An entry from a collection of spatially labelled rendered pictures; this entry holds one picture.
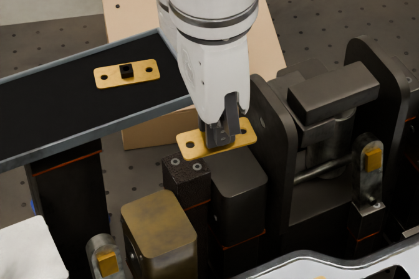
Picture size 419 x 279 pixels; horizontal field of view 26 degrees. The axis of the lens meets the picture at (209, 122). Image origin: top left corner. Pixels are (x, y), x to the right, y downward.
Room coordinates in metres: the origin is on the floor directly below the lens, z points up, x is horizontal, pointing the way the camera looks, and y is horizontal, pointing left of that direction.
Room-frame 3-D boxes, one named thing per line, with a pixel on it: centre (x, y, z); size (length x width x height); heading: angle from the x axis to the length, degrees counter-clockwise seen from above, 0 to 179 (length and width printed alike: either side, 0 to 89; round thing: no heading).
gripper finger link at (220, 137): (0.62, -0.01, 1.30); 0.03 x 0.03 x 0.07; 18
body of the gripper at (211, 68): (0.64, -0.01, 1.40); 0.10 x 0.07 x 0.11; 18
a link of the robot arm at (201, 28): (0.64, 0.00, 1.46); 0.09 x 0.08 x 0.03; 18
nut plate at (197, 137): (0.64, -0.01, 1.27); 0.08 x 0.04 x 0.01; 108
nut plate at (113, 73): (0.84, 0.11, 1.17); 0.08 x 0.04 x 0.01; 103
